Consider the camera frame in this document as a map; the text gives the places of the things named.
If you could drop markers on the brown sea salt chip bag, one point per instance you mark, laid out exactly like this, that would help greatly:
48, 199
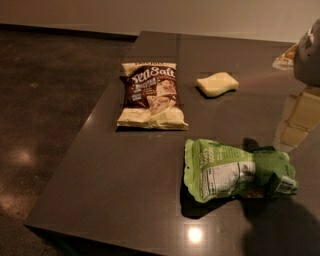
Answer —
151, 98

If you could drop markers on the green rice chip bag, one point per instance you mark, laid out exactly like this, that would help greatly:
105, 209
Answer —
214, 171

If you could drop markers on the orange snack bag at edge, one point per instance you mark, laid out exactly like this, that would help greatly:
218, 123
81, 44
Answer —
286, 60

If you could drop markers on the pale yellow sponge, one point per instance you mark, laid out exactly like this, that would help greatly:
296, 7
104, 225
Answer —
217, 84

